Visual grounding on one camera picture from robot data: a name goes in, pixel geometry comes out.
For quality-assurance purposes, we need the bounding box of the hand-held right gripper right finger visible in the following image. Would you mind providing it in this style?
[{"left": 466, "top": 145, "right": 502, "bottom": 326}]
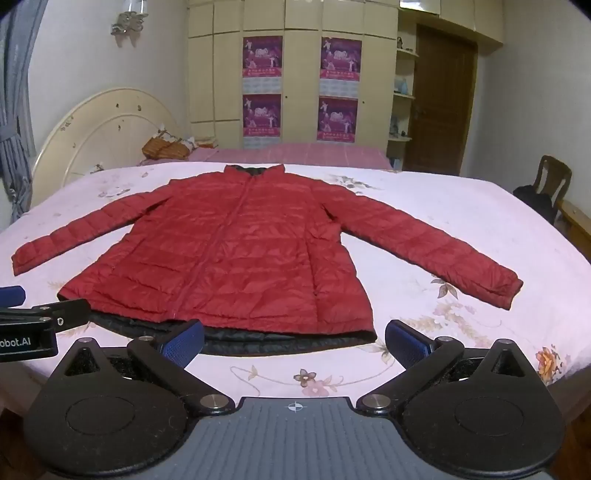
[{"left": 358, "top": 318, "right": 533, "bottom": 415}]

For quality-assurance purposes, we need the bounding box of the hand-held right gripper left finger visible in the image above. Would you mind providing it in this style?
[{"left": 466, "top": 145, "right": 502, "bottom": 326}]
[{"left": 59, "top": 318, "right": 234, "bottom": 415}]

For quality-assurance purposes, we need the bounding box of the red quilted jacket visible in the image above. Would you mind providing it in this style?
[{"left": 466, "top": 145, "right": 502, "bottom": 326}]
[{"left": 11, "top": 164, "right": 525, "bottom": 357}]

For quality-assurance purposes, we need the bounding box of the bed with floral pink sheet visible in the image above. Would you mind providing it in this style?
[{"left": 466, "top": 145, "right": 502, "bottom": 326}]
[{"left": 0, "top": 159, "right": 591, "bottom": 416}]

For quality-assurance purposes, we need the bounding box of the grey curtain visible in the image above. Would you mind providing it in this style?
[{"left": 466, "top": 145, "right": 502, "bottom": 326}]
[{"left": 0, "top": 0, "right": 49, "bottom": 228}]

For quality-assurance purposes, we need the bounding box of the cream round headboard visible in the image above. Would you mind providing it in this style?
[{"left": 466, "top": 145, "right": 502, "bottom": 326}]
[{"left": 30, "top": 88, "right": 185, "bottom": 188}]

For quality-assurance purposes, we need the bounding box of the black bag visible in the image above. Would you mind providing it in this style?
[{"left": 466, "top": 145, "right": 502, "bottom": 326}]
[{"left": 512, "top": 185, "right": 557, "bottom": 225}]

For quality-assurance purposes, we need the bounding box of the woven wicker basket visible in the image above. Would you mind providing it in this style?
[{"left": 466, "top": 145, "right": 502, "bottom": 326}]
[{"left": 141, "top": 129, "right": 195, "bottom": 161}]

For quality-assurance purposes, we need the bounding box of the light wooden table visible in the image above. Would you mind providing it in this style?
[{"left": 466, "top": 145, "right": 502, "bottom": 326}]
[{"left": 555, "top": 198, "right": 591, "bottom": 260}]

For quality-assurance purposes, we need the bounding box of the wooden chair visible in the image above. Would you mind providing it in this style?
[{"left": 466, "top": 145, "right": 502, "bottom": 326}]
[{"left": 530, "top": 154, "right": 573, "bottom": 206}]

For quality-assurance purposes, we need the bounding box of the brown wooden door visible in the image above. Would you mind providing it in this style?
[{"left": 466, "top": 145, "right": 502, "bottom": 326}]
[{"left": 405, "top": 23, "right": 479, "bottom": 177}]

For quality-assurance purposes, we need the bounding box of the open corner shelf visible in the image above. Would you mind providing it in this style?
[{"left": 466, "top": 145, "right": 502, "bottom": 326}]
[{"left": 385, "top": 34, "right": 421, "bottom": 160}]

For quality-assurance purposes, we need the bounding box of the cream wardrobe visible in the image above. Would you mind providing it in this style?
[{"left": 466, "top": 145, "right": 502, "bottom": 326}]
[{"left": 187, "top": 0, "right": 504, "bottom": 151}]

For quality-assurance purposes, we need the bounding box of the purple wall poster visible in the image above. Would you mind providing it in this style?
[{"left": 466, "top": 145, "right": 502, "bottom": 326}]
[
  {"left": 320, "top": 37, "right": 363, "bottom": 99},
  {"left": 317, "top": 96, "right": 359, "bottom": 145},
  {"left": 242, "top": 94, "right": 282, "bottom": 149},
  {"left": 243, "top": 35, "right": 284, "bottom": 96}
]

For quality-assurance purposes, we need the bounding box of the silver wall lamp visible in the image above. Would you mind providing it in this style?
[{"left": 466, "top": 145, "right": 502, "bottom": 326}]
[{"left": 110, "top": 0, "right": 151, "bottom": 37}]

